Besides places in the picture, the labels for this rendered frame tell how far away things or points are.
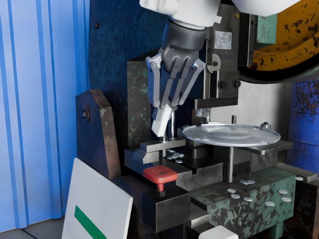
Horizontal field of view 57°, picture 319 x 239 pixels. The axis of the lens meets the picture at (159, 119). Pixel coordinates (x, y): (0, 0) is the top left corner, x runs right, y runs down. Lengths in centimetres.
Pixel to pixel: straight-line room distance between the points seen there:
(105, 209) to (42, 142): 97
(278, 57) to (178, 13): 76
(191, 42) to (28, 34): 147
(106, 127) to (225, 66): 47
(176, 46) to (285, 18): 79
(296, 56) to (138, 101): 59
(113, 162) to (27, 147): 94
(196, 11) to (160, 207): 39
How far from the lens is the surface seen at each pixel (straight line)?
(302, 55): 117
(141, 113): 107
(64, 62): 194
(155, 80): 54
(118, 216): 101
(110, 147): 109
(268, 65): 124
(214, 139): 86
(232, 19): 98
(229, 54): 96
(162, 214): 66
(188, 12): 50
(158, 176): 62
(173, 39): 52
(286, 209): 107
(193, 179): 84
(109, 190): 106
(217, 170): 90
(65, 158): 202
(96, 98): 113
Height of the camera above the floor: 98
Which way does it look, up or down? 10 degrees down
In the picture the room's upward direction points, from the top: straight up
